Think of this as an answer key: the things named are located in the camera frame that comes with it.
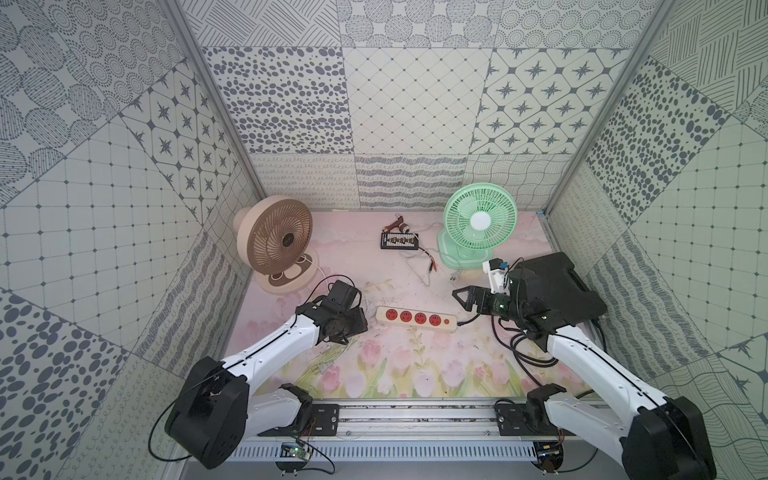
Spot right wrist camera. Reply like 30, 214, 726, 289
482, 258, 509, 294

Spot pink brown desk fan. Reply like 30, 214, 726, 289
232, 195, 318, 295

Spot left green circuit board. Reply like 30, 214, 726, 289
275, 442, 312, 474

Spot black charging board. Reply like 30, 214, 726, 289
380, 232, 420, 251

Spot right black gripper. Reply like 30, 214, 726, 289
452, 285, 524, 323

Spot black plastic case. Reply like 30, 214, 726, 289
515, 252, 607, 326

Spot aluminium mounting rail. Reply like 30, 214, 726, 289
173, 397, 661, 442

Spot white pink fan cable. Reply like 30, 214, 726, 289
311, 263, 385, 301

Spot black power strip cable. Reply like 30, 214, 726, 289
457, 313, 562, 391

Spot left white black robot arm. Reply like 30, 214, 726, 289
156, 274, 367, 469

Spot green desk fan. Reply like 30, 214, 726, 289
437, 183, 518, 270

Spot cream red power strip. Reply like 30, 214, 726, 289
375, 306, 458, 333

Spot red black banana leads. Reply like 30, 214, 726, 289
418, 246, 437, 272

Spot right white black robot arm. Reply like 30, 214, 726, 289
452, 259, 716, 479

